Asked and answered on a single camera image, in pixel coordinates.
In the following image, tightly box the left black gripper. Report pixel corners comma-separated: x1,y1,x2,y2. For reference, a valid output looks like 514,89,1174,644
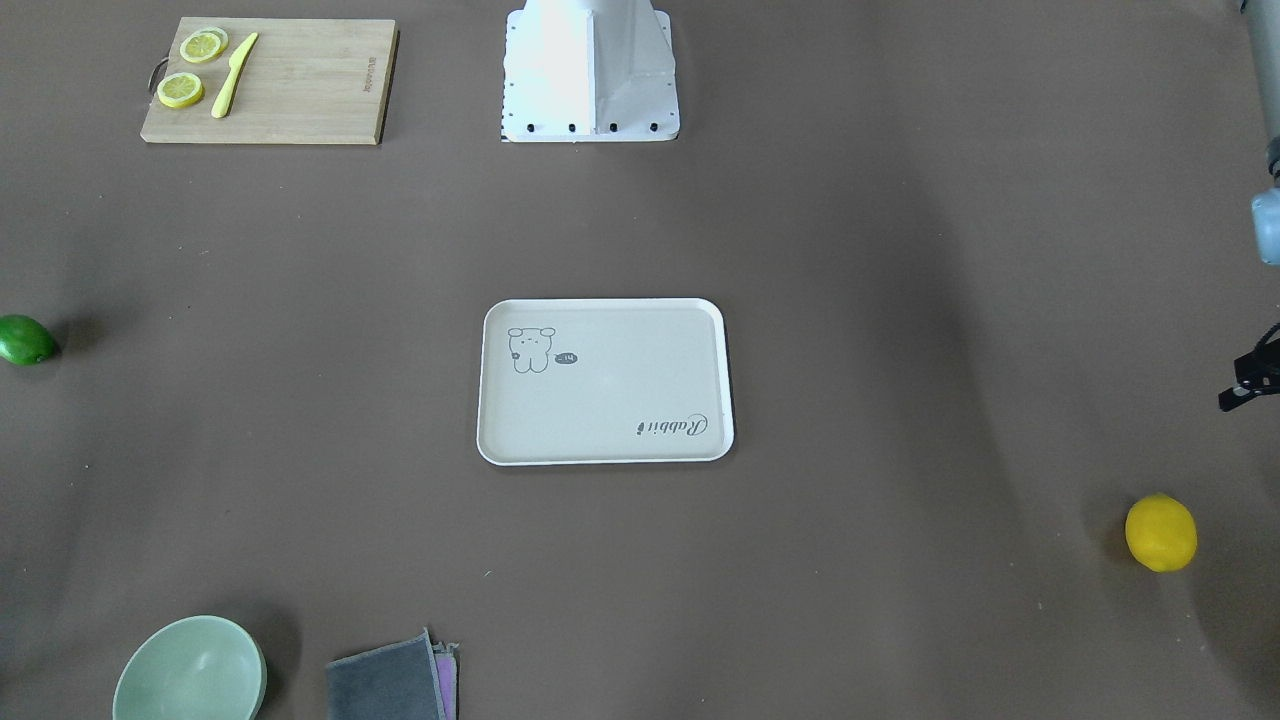
1217,345,1279,413

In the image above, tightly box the yellow lemon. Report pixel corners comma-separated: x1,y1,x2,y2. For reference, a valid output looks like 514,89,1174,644
1124,493,1198,573

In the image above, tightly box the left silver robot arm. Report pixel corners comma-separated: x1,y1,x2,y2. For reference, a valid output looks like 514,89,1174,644
1219,1,1279,413

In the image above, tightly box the white rectangular tray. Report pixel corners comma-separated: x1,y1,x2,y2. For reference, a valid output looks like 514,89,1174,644
476,299,735,468

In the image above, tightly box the purple cloth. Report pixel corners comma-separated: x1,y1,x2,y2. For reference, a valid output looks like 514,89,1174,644
431,643,460,720

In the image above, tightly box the grey folded cloth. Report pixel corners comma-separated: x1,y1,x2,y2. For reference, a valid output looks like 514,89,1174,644
325,630,444,719

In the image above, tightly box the yellow plastic knife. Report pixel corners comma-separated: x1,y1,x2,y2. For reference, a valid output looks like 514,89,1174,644
211,32,260,119

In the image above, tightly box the bamboo cutting board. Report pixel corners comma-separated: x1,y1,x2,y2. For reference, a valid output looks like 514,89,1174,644
140,15,399,146

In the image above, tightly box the pale green bowl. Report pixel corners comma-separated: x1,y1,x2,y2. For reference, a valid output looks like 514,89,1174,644
111,615,268,719

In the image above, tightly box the upper lemon slice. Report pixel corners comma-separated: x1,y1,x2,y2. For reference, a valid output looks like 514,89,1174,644
179,27,229,64

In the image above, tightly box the lemon slice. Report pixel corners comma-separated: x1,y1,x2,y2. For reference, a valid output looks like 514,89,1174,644
179,27,229,64
154,72,205,109

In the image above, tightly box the lower lemon slice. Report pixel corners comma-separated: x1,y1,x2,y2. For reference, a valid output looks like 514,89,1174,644
154,72,205,109

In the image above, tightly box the green lime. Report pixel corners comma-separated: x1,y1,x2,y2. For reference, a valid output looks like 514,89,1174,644
1,314,58,366

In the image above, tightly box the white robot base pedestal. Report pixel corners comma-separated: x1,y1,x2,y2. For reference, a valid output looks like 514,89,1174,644
500,1,681,143

